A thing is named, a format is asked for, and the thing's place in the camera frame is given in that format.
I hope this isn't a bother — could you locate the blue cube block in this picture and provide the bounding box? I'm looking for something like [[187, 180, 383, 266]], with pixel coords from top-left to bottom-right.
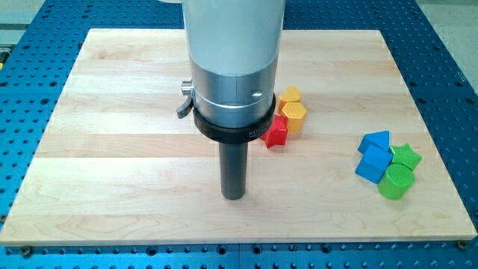
[[356, 145, 393, 184]]

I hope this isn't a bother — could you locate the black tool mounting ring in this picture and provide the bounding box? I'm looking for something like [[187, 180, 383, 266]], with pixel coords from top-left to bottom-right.
[[193, 94, 276, 144]]

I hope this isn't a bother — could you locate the wooden board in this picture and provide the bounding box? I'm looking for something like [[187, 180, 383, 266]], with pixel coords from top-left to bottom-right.
[[1, 28, 477, 246]]

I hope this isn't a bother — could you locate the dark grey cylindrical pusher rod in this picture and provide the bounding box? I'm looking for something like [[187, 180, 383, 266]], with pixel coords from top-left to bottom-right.
[[219, 143, 248, 200]]

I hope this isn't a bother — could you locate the green cylinder block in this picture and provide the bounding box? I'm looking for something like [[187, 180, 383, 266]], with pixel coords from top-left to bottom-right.
[[377, 164, 415, 200]]

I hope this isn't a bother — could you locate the red star block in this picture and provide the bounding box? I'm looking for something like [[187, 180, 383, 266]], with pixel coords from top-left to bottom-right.
[[260, 115, 288, 148]]

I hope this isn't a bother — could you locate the blue triangle block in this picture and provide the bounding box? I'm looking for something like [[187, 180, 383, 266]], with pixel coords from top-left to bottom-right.
[[358, 130, 390, 154]]

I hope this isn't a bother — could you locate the green star block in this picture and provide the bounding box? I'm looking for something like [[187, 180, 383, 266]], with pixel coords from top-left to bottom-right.
[[389, 143, 422, 170]]

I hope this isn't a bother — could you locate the yellow hexagon block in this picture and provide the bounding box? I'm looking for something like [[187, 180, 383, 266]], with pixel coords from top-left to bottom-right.
[[280, 102, 307, 133]]

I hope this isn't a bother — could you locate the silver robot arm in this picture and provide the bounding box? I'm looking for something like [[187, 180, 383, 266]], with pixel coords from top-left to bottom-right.
[[176, 0, 285, 200]]

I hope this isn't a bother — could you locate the grey cable at arm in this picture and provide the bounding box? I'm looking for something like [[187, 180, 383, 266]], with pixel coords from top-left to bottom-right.
[[176, 96, 194, 120]]

